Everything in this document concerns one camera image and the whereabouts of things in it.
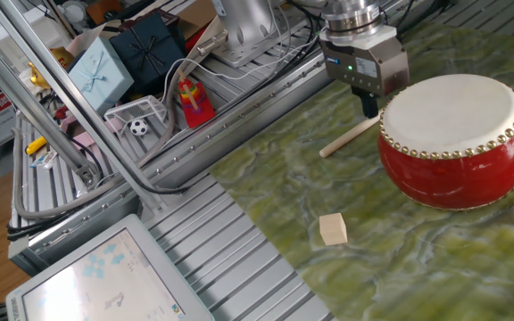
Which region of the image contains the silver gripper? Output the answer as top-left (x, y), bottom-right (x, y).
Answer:
top-left (320, 37), bottom-right (410, 119)

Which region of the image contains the wooden drumstick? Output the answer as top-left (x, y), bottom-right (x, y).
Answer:
top-left (319, 109), bottom-right (386, 160)

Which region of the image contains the red drum white head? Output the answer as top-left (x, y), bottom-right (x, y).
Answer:
top-left (377, 73), bottom-right (514, 211)

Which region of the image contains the white adapter plate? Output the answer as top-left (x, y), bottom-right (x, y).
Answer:
top-left (318, 24), bottom-right (401, 52)

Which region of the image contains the silver wrist sensor cylinder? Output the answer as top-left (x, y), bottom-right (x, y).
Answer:
top-left (320, 0), bottom-right (383, 36)

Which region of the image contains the wooden cube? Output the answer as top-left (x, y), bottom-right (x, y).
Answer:
top-left (319, 212), bottom-right (349, 247)

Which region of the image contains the silver cylindrical fitting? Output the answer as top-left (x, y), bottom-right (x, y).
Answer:
top-left (196, 29), bottom-right (230, 57)

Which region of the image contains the green marble pattern board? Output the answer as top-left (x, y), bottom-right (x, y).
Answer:
top-left (209, 20), bottom-right (514, 321)

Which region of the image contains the cardboard sheet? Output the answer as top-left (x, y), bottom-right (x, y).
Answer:
top-left (174, 0), bottom-right (222, 41)

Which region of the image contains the dark blue gift box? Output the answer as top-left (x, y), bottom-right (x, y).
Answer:
top-left (108, 12), bottom-right (187, 95)

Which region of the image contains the small soccer ball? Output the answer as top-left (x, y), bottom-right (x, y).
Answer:
top-left (128, 119), bottom-right (150, 137)

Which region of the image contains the white mini goal net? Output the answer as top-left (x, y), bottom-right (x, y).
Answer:
top-left (104, 95), bottom-right (169, 137)

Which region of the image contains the light blue gift box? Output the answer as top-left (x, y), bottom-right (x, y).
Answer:
top-left (67, 36), bottom-right (136, 116)

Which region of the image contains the brown box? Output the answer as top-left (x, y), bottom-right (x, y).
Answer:
top-left (85, 0), bottom-right (124, 26)

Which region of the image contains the pink tray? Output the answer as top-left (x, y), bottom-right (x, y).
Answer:
top-left (60, 116), bottom-right (127, 155)

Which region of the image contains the white teach pendant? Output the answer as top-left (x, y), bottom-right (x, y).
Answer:
top-left (5, 213), bottom-right (216, 321)

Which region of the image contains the small printed packet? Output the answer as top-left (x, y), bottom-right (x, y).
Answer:
top-left (29, 150), bottom-right (58, 170)

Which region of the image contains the gold cat figurine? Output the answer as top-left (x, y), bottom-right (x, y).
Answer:
top-left (28, 46), bottom-right (76, 90)

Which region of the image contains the thin white cable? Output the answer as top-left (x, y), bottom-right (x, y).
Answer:
top-left (161, 35), bottom-right (326, 106)

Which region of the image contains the aluminium rail beam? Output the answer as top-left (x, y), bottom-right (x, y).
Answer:
top-left (7, 48), bottom-right (334, 277)

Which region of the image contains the silver column pedestal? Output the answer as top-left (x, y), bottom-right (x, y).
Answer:
top-left (210, 0), bottom-right (314, 69)

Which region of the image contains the rainbow ring stacking toy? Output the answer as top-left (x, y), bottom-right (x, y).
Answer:
top-left (176, 67), bottom-right (217, 129)

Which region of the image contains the thin black cable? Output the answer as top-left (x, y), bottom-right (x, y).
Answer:
top-left (64, 133), bottom-right (194, 196)

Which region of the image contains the aluminium frame post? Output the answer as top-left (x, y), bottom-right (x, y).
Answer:
top-left (0, 26), bottom-right (101, 186)
top-left (0, 0), bottom-right (168, 213)

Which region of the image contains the yellow handled tool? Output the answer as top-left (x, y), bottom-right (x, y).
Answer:
top-left (25, 136), bottom-right (48, 156)

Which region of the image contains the thick grey hose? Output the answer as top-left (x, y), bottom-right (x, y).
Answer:
top-left (12, 62), bottom-right (195, 220)

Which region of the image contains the black cable bundle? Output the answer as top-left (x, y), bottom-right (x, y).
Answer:
top-left (5, 209), bottom-right (84, 242)

